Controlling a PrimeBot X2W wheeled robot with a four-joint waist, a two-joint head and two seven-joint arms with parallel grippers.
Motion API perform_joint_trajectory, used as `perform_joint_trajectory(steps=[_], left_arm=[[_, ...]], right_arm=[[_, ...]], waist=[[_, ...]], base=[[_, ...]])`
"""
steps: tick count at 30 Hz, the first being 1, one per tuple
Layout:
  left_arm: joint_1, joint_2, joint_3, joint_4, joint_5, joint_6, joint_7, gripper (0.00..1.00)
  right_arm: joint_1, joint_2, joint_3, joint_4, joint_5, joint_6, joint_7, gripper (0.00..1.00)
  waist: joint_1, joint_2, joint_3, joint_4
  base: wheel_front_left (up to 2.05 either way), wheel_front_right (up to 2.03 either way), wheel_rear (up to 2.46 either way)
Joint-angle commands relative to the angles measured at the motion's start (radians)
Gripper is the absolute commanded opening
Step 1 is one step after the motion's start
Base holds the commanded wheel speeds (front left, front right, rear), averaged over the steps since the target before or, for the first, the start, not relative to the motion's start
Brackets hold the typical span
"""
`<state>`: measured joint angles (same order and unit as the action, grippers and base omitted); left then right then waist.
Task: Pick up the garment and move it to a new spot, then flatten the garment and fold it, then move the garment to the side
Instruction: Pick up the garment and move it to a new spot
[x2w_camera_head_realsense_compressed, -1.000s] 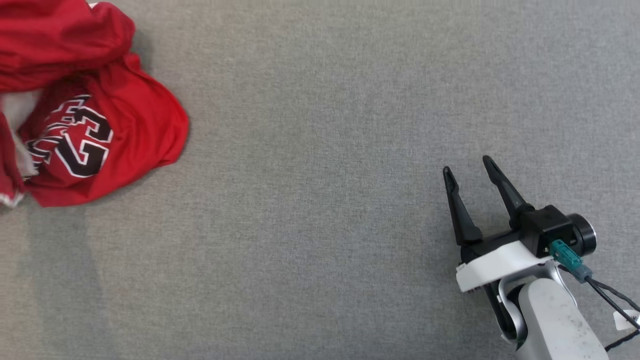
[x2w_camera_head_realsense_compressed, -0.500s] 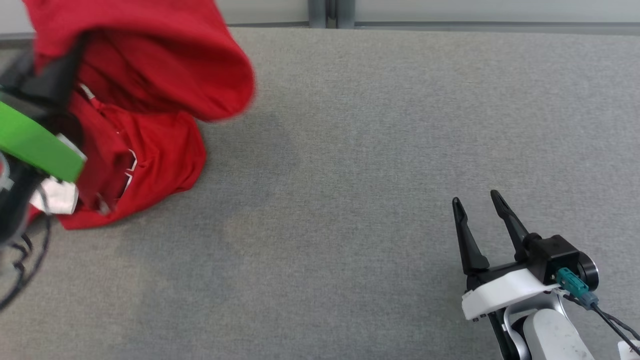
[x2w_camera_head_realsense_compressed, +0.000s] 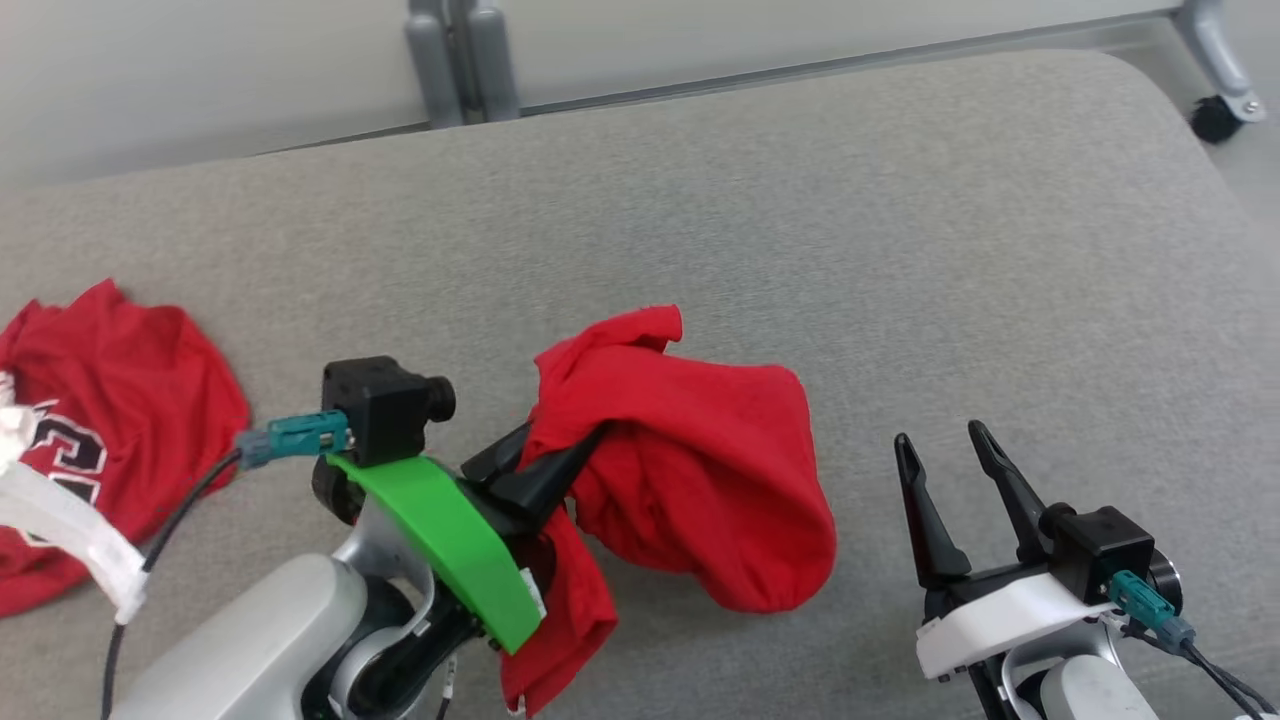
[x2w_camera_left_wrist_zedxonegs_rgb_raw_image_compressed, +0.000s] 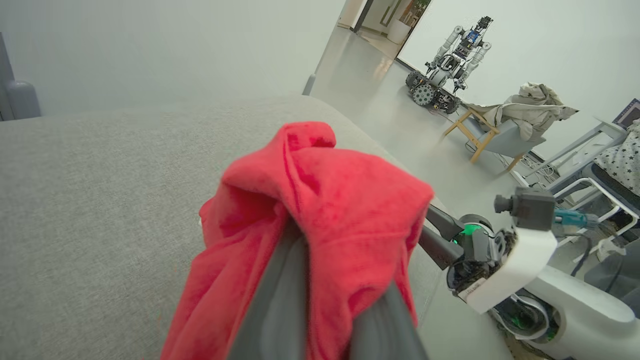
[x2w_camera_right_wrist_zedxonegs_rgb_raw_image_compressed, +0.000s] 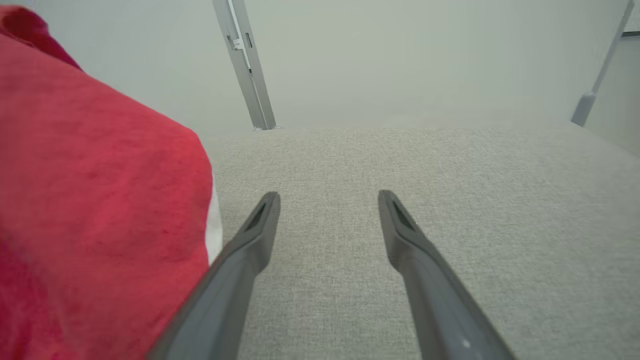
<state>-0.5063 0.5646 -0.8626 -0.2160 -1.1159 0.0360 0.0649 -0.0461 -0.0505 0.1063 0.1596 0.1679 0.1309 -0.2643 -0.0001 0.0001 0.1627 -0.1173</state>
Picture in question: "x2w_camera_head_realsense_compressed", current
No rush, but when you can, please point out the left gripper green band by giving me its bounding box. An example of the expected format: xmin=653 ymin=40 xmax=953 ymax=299
xmin=326 ymin=420 xmax=608 ymax=657

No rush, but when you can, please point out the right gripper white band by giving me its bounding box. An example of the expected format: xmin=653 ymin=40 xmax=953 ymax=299
xmin=894 ymin=419 xmax=1117 ymax=682

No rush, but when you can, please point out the red shirt with white stripes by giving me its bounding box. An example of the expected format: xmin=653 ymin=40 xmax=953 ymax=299
xmin=499 ymin=304 xmax=839 ymax=719

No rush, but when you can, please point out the red Bulls 23 garment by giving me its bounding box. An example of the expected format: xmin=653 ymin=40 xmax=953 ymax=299
xmin=0 ymin=278 xmax=252 ymax=627

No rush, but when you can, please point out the black caster wheel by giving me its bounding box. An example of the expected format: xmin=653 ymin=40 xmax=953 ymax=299
xmin=1190 ymin=94 xmax=1247 ymax=145

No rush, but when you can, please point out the grey metal caster leg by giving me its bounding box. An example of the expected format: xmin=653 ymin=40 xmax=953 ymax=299
xmin=1174 ymin=0 xmax=1267 ymax=122

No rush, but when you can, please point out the left arm cable teal plug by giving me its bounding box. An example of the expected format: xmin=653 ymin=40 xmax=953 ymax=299
xmin=100 ymin=409 xmax=352 ymax=720

